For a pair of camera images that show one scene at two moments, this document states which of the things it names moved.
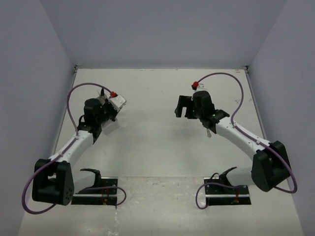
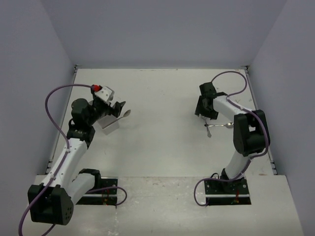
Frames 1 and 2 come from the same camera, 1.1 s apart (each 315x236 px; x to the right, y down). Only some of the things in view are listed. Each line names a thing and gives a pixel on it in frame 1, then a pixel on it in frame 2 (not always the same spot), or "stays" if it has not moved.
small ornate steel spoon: [208, 134] stays
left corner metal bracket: [75, 68] stays
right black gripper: [185, 101] → [213, 115]
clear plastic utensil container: [110, 126] stays
